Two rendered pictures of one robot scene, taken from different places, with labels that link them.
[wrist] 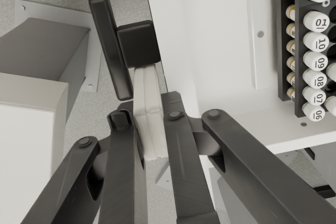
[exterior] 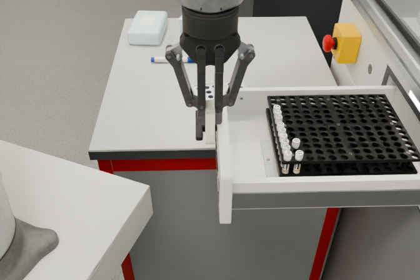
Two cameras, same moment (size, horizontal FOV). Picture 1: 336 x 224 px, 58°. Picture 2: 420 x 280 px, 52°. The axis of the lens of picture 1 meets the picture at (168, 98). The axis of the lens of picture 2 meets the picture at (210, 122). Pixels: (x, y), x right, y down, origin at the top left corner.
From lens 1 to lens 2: 68 cm
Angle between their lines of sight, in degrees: 78
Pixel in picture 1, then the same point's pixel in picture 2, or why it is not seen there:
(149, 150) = (207, 107)
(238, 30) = (258, 163)
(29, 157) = (120, 207)
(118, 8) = not seen: outside the picture
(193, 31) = (235, 160)
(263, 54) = (270, 167)
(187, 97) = (224, 126)
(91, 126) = not seen: outside the picture
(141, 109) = (207, 102)
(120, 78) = (199, 128)
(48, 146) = (135, 203)
